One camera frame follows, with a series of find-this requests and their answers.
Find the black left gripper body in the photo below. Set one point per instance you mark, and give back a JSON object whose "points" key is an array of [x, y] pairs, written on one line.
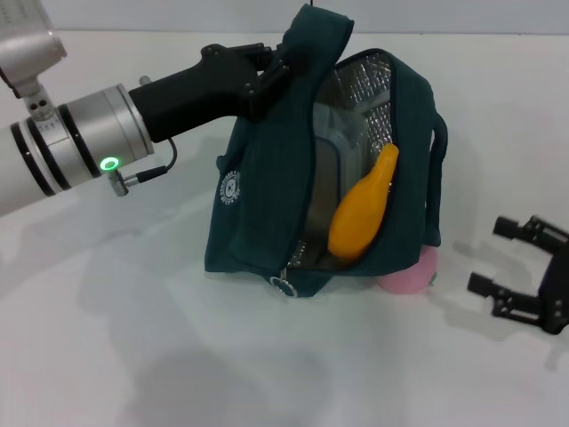
{"points": [[195, 98]]}

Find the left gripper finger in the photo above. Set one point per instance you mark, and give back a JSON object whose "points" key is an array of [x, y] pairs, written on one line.
{"points": [[271, 89], [264, 55]]}

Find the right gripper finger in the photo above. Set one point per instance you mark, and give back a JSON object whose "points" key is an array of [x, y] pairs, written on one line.
{"points": [[511, 302], [538, 231]]}

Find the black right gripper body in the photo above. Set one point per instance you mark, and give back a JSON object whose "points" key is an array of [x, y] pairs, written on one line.
{"points": [[555, 293]]}

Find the pink peach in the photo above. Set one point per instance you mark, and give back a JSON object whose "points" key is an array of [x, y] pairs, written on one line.
{"points": [[409, 278]]}

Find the clear plastic food container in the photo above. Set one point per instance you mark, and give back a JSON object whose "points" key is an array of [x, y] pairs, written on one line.
{"points": [[326, 187]]}

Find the teal insulated lunch bag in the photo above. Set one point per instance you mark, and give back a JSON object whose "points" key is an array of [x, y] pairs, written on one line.
{"points": [[258, 222]]}

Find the yellow banana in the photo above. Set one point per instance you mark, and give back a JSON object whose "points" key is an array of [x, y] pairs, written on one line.
{"points": [[355, 213]]}

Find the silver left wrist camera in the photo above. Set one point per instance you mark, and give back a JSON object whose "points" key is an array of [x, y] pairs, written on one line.
{"points": [[26, 44]]}

